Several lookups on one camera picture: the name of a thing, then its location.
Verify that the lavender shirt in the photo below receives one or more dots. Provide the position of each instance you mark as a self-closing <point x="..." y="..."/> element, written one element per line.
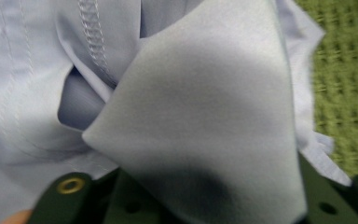
<point x="199" y="109"/>

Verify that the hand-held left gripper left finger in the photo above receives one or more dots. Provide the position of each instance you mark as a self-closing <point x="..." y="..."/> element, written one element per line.
<point x="130" y="202"/>

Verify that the green woven basket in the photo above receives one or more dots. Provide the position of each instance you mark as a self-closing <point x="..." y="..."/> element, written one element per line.
<point x="345" y="93"/>

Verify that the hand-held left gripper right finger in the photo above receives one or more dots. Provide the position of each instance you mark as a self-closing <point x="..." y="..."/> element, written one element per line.
<point x="326" y="199"/>

